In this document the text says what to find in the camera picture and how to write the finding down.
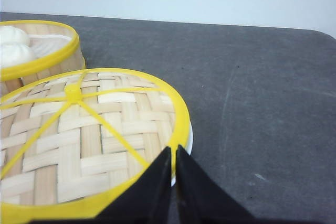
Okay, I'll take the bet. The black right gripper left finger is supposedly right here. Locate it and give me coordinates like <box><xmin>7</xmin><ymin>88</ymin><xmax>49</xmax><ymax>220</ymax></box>
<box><xmin>94</xmin><ymin>147</ymin><xmax>171</xmax><ymax>223</ymax></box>

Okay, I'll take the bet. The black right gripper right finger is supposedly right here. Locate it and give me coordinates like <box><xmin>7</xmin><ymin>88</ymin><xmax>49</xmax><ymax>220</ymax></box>
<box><xmin>176</xmin><ymin>146</ymin><xmax>262</xmax><ymax>223</ymax></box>

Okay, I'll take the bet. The woven bamboo steamer lid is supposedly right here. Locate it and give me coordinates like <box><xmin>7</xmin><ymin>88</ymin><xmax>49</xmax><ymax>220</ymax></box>
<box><xmin>1</xmin><ymin>68</ymin><xmax>192</xmax><ymax>223</ymax></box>

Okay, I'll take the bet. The bamboo steamer drawer with buns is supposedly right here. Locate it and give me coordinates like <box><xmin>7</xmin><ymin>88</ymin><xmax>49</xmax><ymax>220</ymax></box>
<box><xmin>1</xmin><ymin>20</ymin><xmax>86</xmax><ymax>96</ymax></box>

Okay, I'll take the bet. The white steamed bun lower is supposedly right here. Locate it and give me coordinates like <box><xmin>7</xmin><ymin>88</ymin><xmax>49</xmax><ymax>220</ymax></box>
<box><xmin>1</xmin><ymin>43</ymin><xmax>36</xmax><ymax>68</ymax></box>

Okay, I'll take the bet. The white steamed bun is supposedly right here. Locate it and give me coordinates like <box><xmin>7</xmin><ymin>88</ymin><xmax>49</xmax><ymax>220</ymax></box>
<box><xmin>1</xmin><ymin>26</ymin><xmax>30</xmax><ymax>46</ymax></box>
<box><xmin>1</xmin><ymin>43</ymin><xmax>36</xmax><ymax>68</ymax></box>

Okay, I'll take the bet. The white steamed bun upper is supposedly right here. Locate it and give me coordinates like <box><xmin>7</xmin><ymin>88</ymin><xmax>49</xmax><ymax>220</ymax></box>
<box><xmin>1</xmin><ymin>26</ymin><xmax>30</xmax><ymax>46</ymax></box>

